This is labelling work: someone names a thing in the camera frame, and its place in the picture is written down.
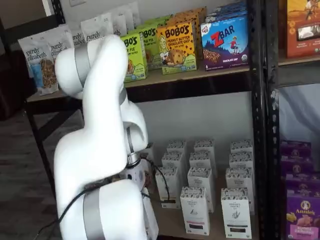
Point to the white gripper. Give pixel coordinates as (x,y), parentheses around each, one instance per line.
(135,175)

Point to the white box yellow strip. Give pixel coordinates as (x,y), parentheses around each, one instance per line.
(152,217)
(172,160)
(170,190)
(176,146)

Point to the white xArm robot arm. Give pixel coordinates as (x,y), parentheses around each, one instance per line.
(100,125)

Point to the white box pink strip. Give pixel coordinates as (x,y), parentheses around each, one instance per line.
(193,212)
(200,177)
(203,145)
(201,158)

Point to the white box dark strip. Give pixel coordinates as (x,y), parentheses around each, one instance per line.
(241,146)
(238,177)
(240,160)
(235,215)

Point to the green Bobo's apple pie box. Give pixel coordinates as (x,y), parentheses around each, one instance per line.
(160,21)
(135,57)
(152,47)

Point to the yellow Bobo's peanut butter box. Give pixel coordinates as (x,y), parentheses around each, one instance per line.
(197,11)
(187,18)
(176,47)

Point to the blue Zbar box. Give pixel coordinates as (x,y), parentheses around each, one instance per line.
(230,6)
(225,16)
(225,45)

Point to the purple Annie's snack box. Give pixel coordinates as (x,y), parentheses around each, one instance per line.
(297,165)
(302,185)
(295,148)
(303,220)

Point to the orange snack box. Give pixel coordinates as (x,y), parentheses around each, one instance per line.
(302,30)

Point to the blue label granola bag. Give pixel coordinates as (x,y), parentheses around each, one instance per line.
(37,75)

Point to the white granola bag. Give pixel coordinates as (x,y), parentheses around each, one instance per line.
(96,27)
(61,37)
(118,22)
(132,13)
(78,37)

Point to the dark brown furniture piece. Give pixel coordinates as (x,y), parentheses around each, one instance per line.
(15,85)

